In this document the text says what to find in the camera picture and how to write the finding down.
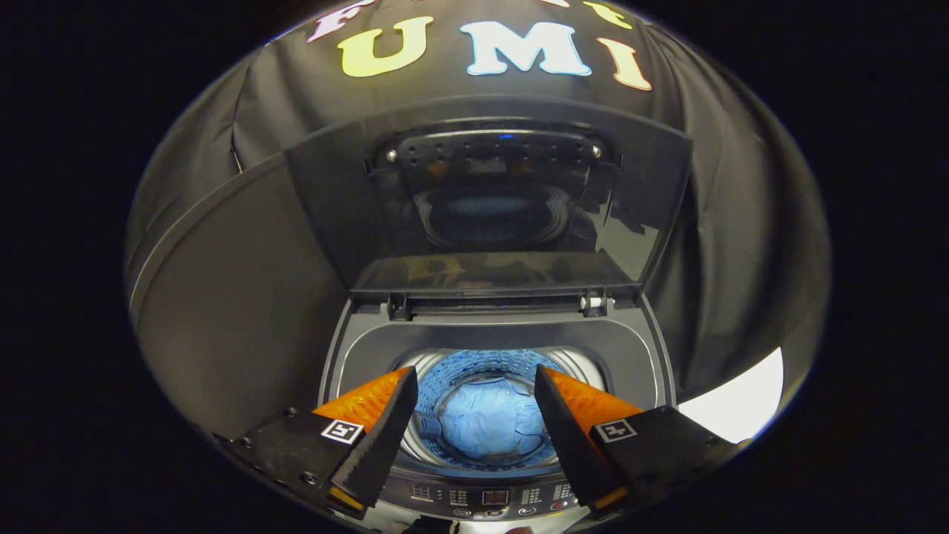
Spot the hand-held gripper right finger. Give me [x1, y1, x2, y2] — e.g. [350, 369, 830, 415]
[534, 363, 742, 512]

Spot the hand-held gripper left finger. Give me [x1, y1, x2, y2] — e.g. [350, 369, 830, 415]
[230, 366, 420, 518]

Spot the light blue polo shirt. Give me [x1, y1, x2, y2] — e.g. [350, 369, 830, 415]
[437, 377, 546, 461]

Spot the grey washing machine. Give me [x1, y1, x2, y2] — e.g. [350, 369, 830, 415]
[319, 293, 679, 534]

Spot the dark washing machine lid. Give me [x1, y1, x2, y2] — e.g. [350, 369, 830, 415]
[285, 95, 694, 301]

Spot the white board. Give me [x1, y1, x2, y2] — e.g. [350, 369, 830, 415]
[678, 346, 784, 444]

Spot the beige cabinet with black top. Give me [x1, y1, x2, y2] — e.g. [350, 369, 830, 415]
[130, 152, 349, 442]

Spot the black backdrop cloth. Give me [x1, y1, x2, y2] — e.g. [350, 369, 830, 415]
[126, 0, 831, 401]

